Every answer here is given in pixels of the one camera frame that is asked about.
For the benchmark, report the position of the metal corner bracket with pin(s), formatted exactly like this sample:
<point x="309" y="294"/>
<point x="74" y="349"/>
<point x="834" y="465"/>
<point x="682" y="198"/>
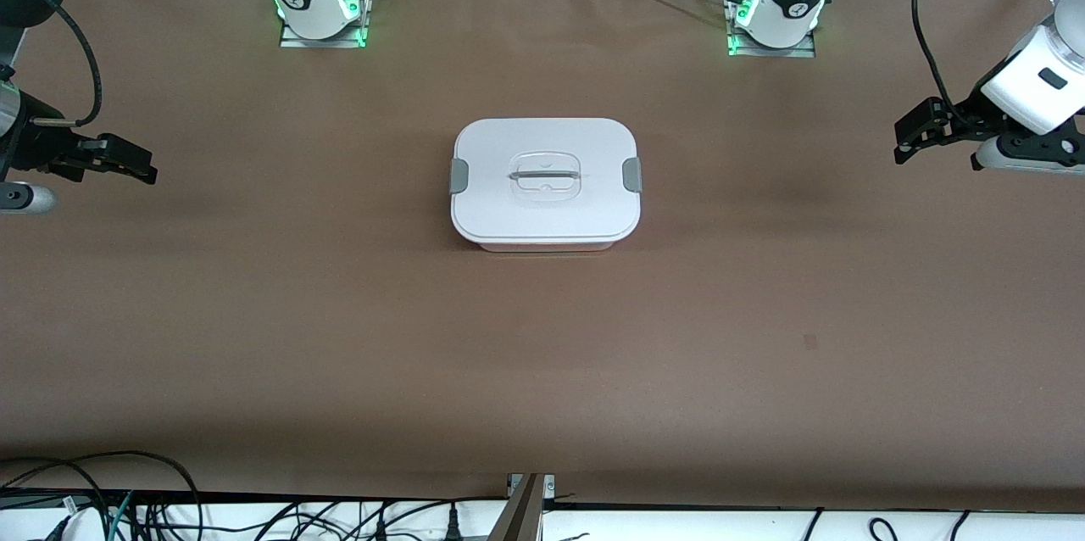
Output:
<point x="549" y="483"/>

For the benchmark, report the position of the brown table cover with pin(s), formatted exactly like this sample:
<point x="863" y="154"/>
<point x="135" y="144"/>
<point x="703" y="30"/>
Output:
<point x="542" y="371"/>

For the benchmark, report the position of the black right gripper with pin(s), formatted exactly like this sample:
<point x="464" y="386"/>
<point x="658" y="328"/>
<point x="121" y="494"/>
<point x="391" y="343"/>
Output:
<point x="34" y="147"/>

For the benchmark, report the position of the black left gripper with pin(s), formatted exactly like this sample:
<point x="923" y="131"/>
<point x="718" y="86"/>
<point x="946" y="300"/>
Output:
<point x="967" y="111"/>

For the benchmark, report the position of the white plastic box lid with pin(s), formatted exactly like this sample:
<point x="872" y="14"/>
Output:
<point x="542" y="223"/>

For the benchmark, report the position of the black power plug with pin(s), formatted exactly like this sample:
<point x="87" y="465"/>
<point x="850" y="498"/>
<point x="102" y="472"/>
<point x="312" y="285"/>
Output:
<point x="453" y="528"/>

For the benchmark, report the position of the white bench shelf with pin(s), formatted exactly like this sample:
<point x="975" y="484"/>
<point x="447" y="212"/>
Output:
<point x="678" y="528"/>

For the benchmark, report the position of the aluminium frame post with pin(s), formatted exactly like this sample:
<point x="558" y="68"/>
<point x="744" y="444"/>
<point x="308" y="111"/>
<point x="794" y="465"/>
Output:
<point x="525" y="515"/>

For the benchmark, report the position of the grey lid latch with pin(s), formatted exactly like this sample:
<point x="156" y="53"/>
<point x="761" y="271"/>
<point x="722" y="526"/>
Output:
<point x="632" y="175"/>
<point x="459" y="176"/>

